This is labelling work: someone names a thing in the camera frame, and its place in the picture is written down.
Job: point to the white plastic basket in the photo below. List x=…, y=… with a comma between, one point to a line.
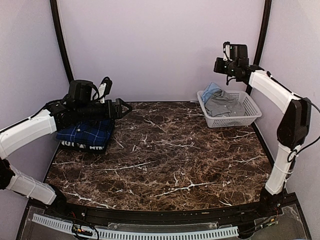
x=252, y=111

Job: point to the light blue shirt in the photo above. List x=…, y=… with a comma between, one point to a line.
x=209, y=91

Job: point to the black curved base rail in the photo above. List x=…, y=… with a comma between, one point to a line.
x=233, y=215

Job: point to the blue plaid folded shirt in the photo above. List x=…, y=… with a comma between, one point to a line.
x=92, y=133

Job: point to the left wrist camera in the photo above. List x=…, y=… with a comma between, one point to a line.
x=104, y=89

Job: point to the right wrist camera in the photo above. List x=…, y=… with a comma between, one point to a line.
x=233, y=51

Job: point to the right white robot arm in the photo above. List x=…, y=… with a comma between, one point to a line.
x=291, y=132

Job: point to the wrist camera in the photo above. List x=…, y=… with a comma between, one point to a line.
x=104, y=89
x=233, y=51

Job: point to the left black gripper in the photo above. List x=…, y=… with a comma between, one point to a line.
x=117, y=113

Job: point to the white slotted cable duct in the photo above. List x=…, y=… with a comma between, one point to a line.
x=133, y=232

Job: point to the right black frame post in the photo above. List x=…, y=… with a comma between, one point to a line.
x=263, y=31

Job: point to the black frame post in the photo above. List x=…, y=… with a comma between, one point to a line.
x=60, y=39
x=263, y=31

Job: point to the grey long sleeve shirt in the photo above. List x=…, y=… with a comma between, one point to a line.
x=222, y=104

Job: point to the left black frame post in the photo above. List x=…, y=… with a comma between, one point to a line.
x=60, y=39

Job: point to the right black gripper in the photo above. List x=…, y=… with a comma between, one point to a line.
x=218, y=68

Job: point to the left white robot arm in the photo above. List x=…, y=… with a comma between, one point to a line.
x=83, y=102

